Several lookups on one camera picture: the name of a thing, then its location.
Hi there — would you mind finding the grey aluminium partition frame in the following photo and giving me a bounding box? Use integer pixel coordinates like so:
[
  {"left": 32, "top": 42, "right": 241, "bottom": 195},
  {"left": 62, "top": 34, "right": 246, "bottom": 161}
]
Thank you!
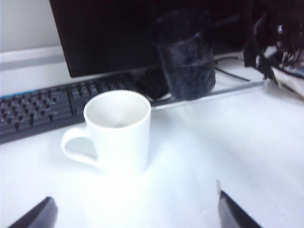
[{"left": 0, "top": 45, "right": 69, "bottom": 72}]

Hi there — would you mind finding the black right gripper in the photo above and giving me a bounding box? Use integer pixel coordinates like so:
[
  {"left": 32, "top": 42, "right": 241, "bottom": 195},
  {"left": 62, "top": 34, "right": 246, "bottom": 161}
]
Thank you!
[{"left": 253, "top": 0, "right": 304, "bottom": 48}]

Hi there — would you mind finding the white ceramic mug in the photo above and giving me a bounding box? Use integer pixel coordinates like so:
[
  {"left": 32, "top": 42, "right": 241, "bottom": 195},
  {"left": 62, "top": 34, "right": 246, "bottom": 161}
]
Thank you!
[{"left": 61, "top": 89, "right": 152, "bottom": 176}]

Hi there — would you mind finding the black computer monitor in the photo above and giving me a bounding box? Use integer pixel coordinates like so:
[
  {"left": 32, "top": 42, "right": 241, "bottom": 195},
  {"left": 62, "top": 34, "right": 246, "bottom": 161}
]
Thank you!
[{"left": 48, "top": 0, "right": 252, "bottom": 78}]

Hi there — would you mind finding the white desk riser board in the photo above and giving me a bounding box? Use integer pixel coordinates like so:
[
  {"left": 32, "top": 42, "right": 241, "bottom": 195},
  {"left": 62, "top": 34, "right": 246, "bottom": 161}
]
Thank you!
[{"left": 0, "top": 78, "right": 304, "bottom": 228}]

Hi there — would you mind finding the black textured glass cup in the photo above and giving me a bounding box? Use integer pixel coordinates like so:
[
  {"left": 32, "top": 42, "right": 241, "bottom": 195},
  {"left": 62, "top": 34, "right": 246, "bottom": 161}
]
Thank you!
[{"left": 148, "top": 8, "right": 217, "bottom": 100}]

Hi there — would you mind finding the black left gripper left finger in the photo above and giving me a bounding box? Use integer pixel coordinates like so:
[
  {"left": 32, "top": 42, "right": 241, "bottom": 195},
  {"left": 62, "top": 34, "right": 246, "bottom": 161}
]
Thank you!
[{"left": 7, "top": 196, "right": 58, "bottom": 228}]

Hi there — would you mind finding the black keyboard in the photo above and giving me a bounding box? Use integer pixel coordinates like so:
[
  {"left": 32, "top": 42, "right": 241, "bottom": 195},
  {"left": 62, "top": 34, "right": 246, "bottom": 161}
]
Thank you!
[{"left": 0, "top": 72, "right": 143, "bottom": 145}]

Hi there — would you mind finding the folded paper booklet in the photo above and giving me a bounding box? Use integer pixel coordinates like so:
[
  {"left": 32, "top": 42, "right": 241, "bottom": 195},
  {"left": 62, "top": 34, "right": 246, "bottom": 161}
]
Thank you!
[{"left": 270, "top": 64, "right": 304, "bottom": 97}]

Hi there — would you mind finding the black power cable bundle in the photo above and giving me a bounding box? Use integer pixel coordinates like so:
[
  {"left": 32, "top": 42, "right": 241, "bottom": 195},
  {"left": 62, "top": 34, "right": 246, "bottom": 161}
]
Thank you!
[{"left": 244, "top": 42, "right": 297, "bottom": 80}]

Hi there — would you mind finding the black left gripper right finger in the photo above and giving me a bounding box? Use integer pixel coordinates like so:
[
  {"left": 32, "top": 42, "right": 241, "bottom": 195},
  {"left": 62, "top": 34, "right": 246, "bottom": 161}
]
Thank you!
[{"left": 216, "top": 180, "right": 263, "bottom": 228}]

